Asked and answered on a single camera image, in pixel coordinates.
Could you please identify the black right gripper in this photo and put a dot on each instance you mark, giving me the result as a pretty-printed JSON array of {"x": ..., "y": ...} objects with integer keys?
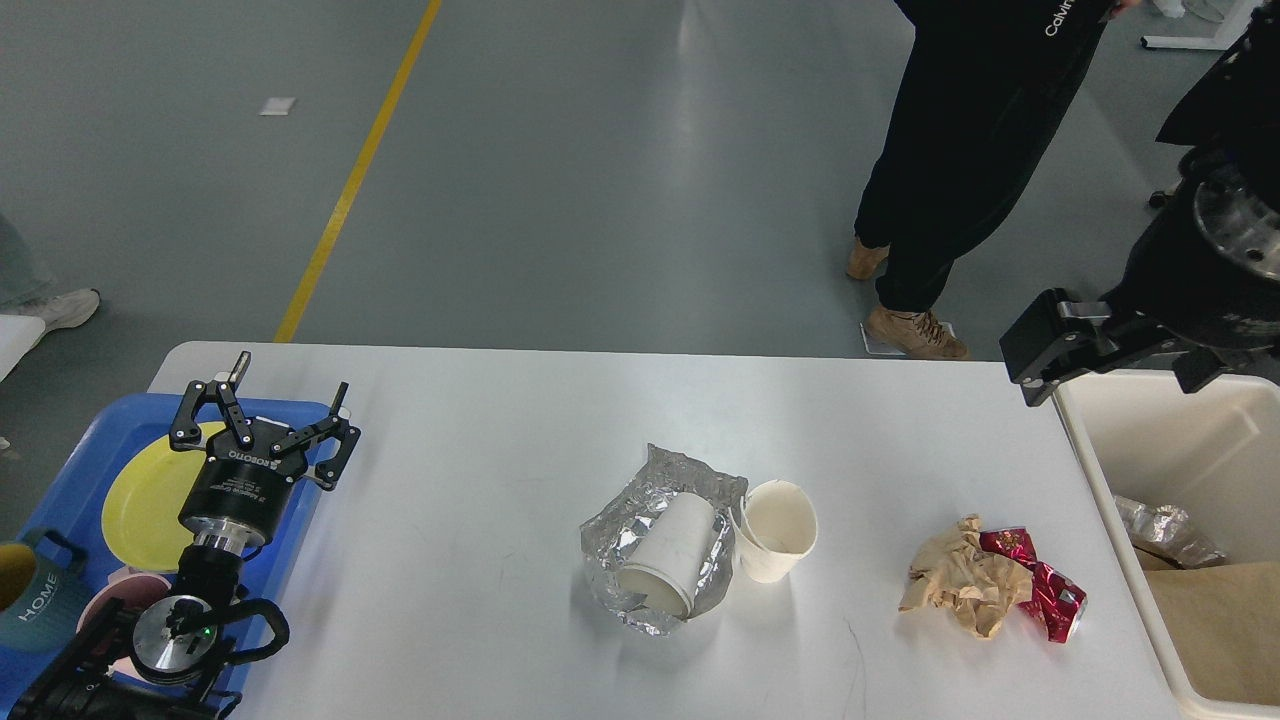
[{"x": 1205, "y": 270}]

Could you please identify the white paper cup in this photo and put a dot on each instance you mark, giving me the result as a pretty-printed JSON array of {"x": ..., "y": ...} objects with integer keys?
[
  {"x": 665, "y": 566},
  {"x": 777, "y": 526}
]

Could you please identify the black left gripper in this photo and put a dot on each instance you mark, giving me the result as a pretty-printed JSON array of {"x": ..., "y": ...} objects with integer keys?
[{"x": 240, "y": 485}]

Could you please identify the pink mug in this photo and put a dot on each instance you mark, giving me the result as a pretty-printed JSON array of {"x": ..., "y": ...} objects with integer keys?
[{"x": 138, "y": 589}]

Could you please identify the white furniture base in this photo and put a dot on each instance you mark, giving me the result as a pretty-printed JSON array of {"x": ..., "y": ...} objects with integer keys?
[{"x": 1195, "y": 25}]

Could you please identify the person in black clothes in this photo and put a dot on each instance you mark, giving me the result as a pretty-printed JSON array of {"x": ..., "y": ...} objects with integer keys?
[{"x": 984, "y": 91}]

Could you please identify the silver foil bag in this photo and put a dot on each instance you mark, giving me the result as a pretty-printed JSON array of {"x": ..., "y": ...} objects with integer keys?
[{"x": 1168, "y": 533}]

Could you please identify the person with white sneaker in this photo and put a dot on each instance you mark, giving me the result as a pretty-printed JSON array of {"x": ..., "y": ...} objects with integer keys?
[{"x": 26, "y": 287}]

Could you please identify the cream plastic bin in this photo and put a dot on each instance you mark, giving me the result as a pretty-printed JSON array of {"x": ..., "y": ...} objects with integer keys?
[{"x": 1214, "y": 454}]

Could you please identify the teal green mug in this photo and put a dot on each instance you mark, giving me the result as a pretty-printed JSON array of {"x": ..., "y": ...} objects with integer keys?
[{"x": 41, "y": 601}]

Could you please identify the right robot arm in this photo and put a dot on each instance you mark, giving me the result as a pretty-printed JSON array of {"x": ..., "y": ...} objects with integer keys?
[{"x": 1230, "y": 117}]

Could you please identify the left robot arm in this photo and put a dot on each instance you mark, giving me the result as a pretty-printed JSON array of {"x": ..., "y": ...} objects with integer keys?
[{"x": 183, "y": 644}]

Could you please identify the white side table corner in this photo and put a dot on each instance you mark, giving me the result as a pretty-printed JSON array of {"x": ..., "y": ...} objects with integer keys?
[{"x": 19, "y": 334}]

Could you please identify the red wrapper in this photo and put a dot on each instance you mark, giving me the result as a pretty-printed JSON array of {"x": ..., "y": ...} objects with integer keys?
[{"x": 1055, "y": 600}]

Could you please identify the brown paper bag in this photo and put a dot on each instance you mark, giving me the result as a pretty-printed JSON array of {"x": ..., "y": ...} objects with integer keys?
[{"x": 1224, "y": 624}]

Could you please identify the yellow plastic plate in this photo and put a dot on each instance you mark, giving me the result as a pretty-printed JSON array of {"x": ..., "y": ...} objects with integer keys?
[{"x": 157, "y": 481}]

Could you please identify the brown paper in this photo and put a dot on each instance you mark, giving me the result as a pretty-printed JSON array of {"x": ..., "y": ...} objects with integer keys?
[{"x": 979, "y": 587}]

